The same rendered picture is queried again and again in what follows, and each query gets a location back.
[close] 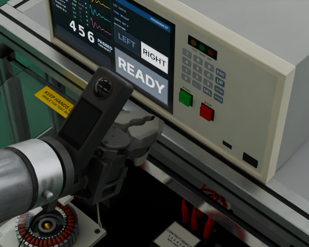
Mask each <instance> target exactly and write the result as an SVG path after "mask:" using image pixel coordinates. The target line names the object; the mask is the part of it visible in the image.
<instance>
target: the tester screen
mask: <svg viewBox="0 0 309 247"><path fill-rule="evenodd" d="M51 3H52V11H53V18H54V26H55V33H56V35H57V36H59V37H60V38H62V39H63V40H65V41H66V42H68V43H69V44H71V45H72V46H74V47H75V48H77V49H78V50H80V51H81V52H83V53H85V54H86V55H88V56H89V57H91V58H92V59H94V60H95V61H97V62H98V63H100V64H102V65H103V66H105V67H106V68H108V69H109V70H111V71H112V72H114V73H115V74H117V75H118V76H120V77H121V78H123V79H124V80H126V81H127V82H129V83H130V84H132V85H133V86H135V87H136V88H138V89H139V90H141V91H142V92H144V93H145V94H147V95H148V96H150V97H152V98H153V99H155V100H156V101H158V102H159V103H161V104H162V105H164V106H166V107H167V108H169V72H170V27H169V26H168V25H166V24H164V23H163V22H161V21H159V20H158V19H156V18H154V17H153V16H151V15H149V14H147V13H146V12H144V11H142V10H141V9H139V8H137V7H135V6H134V5H132V4H130V3H129V2H127V1H125V0H51ZM68 17H69V18H71V19H72V20H74V21H75V22H77V23H79V24H80V25H82V26H83V27H85V28H86V29H88V30H90V31H91V32H93V33H95V37H96V46H95V45H93V44H92V43H90V42H89V41H87V40H86V39H84V38H83V37H81V36H79V35H78V34H76V33H75V32H73V31H72V30H70V29H69V24H68ZM56 24H57V25H59V26H61V27H62V28H64V29H65V30H67V31H68V32H70V33H71V34H73V35H74V36H76V37H78V38H79V39H81V40H82V41H84V42H85V43H87V44H88V45H90V46H92V47H93V48H95V49H96V50H98V51H99V52H101V53H102V54H104V55H106V56H107V57H109V58H110V62H111V66H109V65H108V64H106V63H105V62H103V61H101V60H100V59H99V58H97V57H96V56H94V55H93V54H91V53H89V52H88V51H86V50H85V49H83V48H82V47H80V46H79V45H77V44H76V43H74V42H73V41H71V40H70V39H68V38H66V37H65V36H63V35H62V34H60V33H59V32H57V25H56ZM114 25H115V26H117V27H118V28H120V29H122V30H123V31H125V32H126V33H128V34H130V35H131V36H133V37H135V38H136V39H138V40H139V41H141V42H143V43H144V44H146V45H148V46H149V47H151V48H153V49H154V50H156V51H158V52H159V53H161V54H163V55H164V56H166V57H167V58H168V74H167V73H165V72H164V71H162V70H161V69H159V68H157V67H156V66H154V65H153V64H151V63H149V62H148V61H146V60H145V59H143V58H142V57H140V56H138V55H137V54H135V53H134V52H132V51H130V50H129V49H127V48H125V47H124V46H122V45H120V44H119V43H117V42H116V41H115V38H114ZM115 47H116V48H117V49H119V50H120V51H122V52H124V53H125V54H127V55H128V56H130V57H132V58H133V59H135V60H136V61H138V62H139V63H141V64H143V65H144V66H146V67H147V68H149V69H151V70H152V71H154V72H155V73H157V74H158V75H160V76H162V77H163V78H165V79H166V80H168V105H166V104H165V103H163V102H162V101H160V100H158V99H157V98H155V97H154V96H152V95H151V94H149V93H148V92H146V91H145V90H143V89H142V88H140V87H139V86H137V85H136V84H134V83H132V82H131V81H129V80H128V79H126V78H125V77H123V76H122V75H120V74H119V73H117V72H116V65H115Z"/></svg>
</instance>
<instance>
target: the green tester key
mask: <svg viewBox="0 0 309 247"><path fill-rule="evenodd" d="M179 101H180V102H181V103H183V104H184V105H186V106H187V107H189V106H190V105H191V95H189V94H188V93H186V92H185V91H183V90H181V91H180V92H179Z"/></svg>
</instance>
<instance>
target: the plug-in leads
mask: <svg viewBox="0 0 309 247"><path fill-rule="evenodd" d="M205 186H206V184H204V185H203V186H202V188H201V189H200V190H201V191H208V192H211V193H213V194H207V195H209V196H212V198H213V199H214V197H216V199H215V200H216V201H217V200H218V199H220V200H221V202H222V203H221V205H223V206H224V207H226V208H227V209H229V210H230V211H231V212H233V211H232V210H231V209H230V208H231V204H230V203H229V202H227V201H225V198H224V197H223V196H221V195H220V196H219V195H218V194H217V193H216V191H213V190H210V189H205V188H204V187H205ZM181 209H182V222H183V223H184V224H189V223H190V221H191V226H190V230H191V231H193V232H197V230H198V227H197V218H198V219H202V218H204V213H203V212H202V211H201V210H199V209H197V212H196V207H195V206H194V208H193V211H192V214H191V220H190V218H189V214H188V209H187V205H186V204H185V199H183V201H182V206H181ZM213 227H215V222H214V220H213V219H212V218H210V217H209V216H208V220H207V221H206V224H205V228H204V232H203V233H202V239H204V240H209V237H210V229H211V228H213Z"/></svg>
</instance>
